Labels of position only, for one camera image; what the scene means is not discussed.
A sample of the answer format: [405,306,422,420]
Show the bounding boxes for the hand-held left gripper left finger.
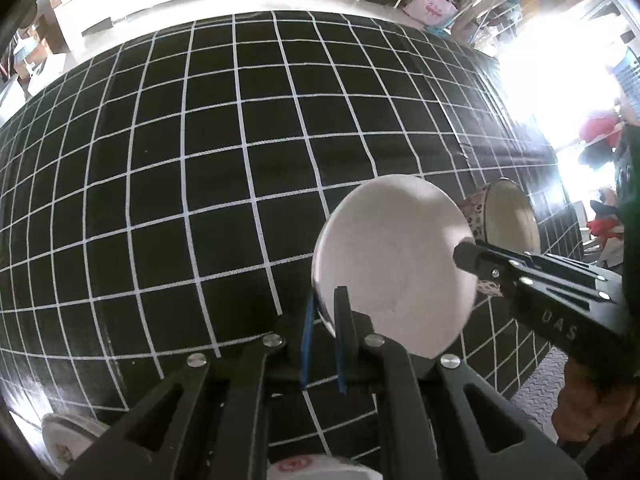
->
[60,290,318,480]

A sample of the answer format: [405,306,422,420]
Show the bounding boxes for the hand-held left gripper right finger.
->
[333,286,590,480]

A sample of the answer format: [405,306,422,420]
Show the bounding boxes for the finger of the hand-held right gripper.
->
[452,239,610,285]
[516,272,619,307]

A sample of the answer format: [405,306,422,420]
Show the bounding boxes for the dark patterned bowl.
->
[457,178,542,297]

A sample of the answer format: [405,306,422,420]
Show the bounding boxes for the plain white bowl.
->
[310,174,476,360]

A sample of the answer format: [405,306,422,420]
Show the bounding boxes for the plain white plate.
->
[266,453,384,480]

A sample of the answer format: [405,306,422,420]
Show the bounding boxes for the white bowl with floral base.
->
[41,412,109,477]

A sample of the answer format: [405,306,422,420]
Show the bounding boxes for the person's right hand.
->
[551,359,627,457]

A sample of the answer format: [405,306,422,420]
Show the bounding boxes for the pink and black hanging clothes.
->
[578,114,622,163]

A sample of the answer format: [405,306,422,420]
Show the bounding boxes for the black checked tablecloth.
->
[0,9,587,467]

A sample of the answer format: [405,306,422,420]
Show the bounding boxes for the pink bag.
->
[403,0,459,32]

